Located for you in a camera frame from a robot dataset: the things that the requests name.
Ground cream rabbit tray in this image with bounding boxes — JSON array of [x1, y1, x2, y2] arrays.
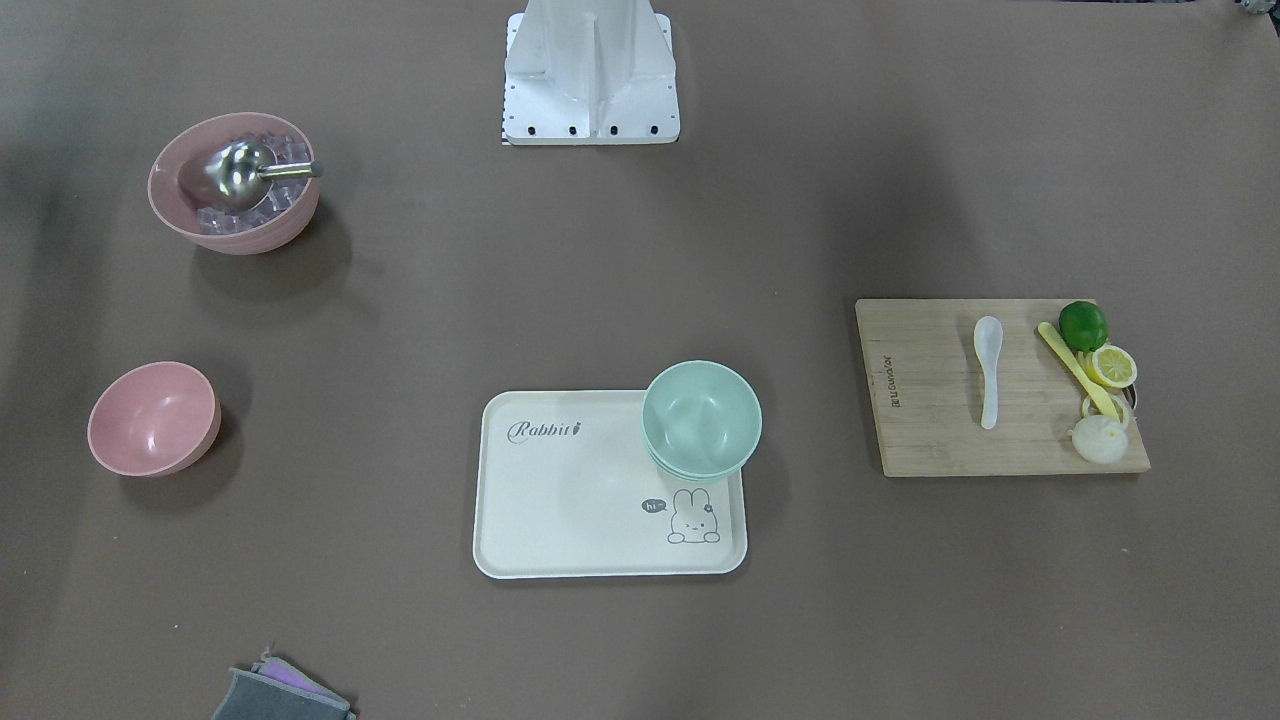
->
[[472, 389, 748, 580]]

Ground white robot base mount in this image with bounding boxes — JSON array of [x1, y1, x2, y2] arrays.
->
[[500, 1, 681, 146]]

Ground bamboo cutting board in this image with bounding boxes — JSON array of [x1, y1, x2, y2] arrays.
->
[[855, 299, 1151, 478]]

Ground green lime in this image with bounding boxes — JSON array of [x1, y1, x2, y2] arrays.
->
[[1059, 300, 1110, 354]]

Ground lemon slice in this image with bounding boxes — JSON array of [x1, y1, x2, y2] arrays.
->
[[1082, 395, 1134, 430]]

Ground green bowl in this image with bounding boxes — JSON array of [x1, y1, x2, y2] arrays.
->
[[641, 360, 763, 483]]

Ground white steamed bun toy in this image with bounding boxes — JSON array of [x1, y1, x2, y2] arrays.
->
[[1070, 415, 1129, 464]]

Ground small pink bowl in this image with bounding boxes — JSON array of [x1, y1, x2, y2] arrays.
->
[[86, 361, 221, 478]]

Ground metal ice scoop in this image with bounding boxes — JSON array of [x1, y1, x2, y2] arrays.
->
[[178, 140, 323, 213]]

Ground yellow plastic knife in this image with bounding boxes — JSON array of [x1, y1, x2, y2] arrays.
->
[[1036, 322, 1123, 421]]

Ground clear ice cubes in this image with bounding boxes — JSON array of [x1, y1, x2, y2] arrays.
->
[[196, 132, 311, 234]]

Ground grey cleaning cloth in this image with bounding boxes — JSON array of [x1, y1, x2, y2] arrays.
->
[[212, 653, 357, 719]]

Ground lemon half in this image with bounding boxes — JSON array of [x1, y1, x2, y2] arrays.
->
[[1079, 343, 1138, 389]]

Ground white ceramic spoon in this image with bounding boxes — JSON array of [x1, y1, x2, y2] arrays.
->
[[973, 315, 1004, 430]]

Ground large pink bowl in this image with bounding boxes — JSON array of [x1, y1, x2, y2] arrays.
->
[[148, 111, 320, 255]]

